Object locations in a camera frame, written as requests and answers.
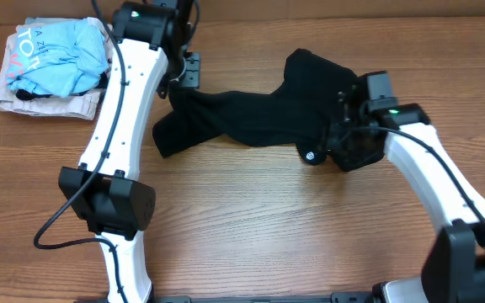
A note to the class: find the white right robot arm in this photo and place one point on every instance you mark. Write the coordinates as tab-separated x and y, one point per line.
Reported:
454	270

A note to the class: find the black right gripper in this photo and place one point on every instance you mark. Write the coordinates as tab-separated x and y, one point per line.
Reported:
335	142

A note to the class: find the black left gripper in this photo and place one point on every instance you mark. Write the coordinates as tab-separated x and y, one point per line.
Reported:
192	70

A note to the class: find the beige folded trousers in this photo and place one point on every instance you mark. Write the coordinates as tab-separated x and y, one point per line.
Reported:
81	105

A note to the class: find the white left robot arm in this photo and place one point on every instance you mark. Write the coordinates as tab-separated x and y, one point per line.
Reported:
149	45

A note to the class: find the black t-shirt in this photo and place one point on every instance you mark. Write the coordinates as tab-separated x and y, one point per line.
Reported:
298	112

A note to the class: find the light blue printed t-shirt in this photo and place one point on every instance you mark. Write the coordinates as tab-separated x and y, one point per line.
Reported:
58	59

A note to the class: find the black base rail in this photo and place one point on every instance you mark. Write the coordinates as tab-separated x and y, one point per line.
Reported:
335	297

